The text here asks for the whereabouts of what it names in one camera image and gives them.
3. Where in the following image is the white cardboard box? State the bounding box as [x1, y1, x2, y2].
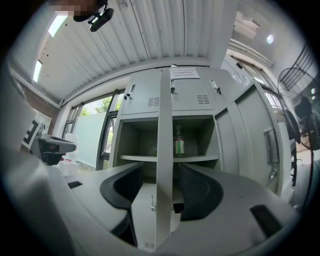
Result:
[59, 159, 80, 176]

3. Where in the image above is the white air conditioner unit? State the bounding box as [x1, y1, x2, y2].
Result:
[233, 11, 261, 39]

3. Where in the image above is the grey metal locker cabinet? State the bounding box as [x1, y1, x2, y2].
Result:
[109, 65, 286, 251]

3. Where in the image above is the white paper notice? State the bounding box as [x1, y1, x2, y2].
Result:
[169, 66, 201, 81]

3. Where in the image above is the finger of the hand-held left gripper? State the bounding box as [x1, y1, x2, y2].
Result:
[47, 135, 77, 153]

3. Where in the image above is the black metal railing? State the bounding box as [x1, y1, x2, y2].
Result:
[278, 43, 316, 91]

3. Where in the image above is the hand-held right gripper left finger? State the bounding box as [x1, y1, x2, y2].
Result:
[47, 161, 145, 248]

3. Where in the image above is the black head-mounted camera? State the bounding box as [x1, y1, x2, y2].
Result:
[73, 0, 115, 33]

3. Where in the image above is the large ceiling light panel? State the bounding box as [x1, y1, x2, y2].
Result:
[47, 13, 69, 38]

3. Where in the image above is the green label bottle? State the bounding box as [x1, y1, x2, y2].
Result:
[173, 124, 187, 159]

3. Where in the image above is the grey metal locker door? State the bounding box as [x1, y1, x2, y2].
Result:
[213, 80, 285, 194]
[130, 68, 174, 251]

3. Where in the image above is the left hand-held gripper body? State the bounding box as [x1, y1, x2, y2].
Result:
[20, 119, 65, 166]

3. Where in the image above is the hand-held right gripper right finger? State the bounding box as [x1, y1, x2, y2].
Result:
[162, 162, 300, 256]

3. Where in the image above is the white cubby shelf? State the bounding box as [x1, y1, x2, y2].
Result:
[36, 113, 53, 136]

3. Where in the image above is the black standing fan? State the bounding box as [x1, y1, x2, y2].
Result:
[276, 66, 320, 216]

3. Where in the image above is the black-framed window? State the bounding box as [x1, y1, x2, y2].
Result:
[63, 89, 126, 172]

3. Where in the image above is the small ceiling light panel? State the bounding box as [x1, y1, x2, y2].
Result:
[32, 59, 43, 84]

